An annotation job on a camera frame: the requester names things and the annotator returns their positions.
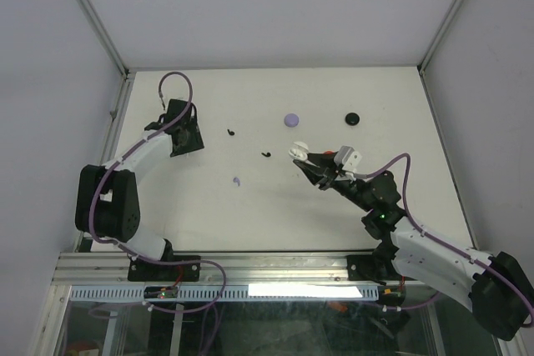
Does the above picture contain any black earbud charging case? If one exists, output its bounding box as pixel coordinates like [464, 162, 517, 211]
[345, 112, 360, 127]

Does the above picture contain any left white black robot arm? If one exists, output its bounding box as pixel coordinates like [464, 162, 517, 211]
[75, 99, 204, 280]

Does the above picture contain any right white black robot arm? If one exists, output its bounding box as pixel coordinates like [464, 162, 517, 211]
[289, 143, 533, 341]

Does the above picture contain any white slotted cable duct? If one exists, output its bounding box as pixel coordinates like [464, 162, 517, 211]
[70, 283, 379, 303]

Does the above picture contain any aluminium mounting rail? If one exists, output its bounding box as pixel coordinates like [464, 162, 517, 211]
[52, 251, 374, 285]

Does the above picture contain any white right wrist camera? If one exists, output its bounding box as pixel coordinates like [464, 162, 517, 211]
[334, 146, 362, 178]

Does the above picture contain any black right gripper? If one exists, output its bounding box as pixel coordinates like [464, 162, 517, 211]
[294, 152, 374, 213]

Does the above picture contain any white earbud charging case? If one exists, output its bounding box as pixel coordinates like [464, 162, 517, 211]
[288, 141, 309, 162]

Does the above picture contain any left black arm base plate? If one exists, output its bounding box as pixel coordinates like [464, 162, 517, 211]
[128, 255, 201, 283]

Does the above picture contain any purple earbud charging case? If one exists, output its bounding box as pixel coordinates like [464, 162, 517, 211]
[284, 113, 300, 128]

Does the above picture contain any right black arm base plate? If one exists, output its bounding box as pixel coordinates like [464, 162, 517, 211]
[345, 254, 401, 285]

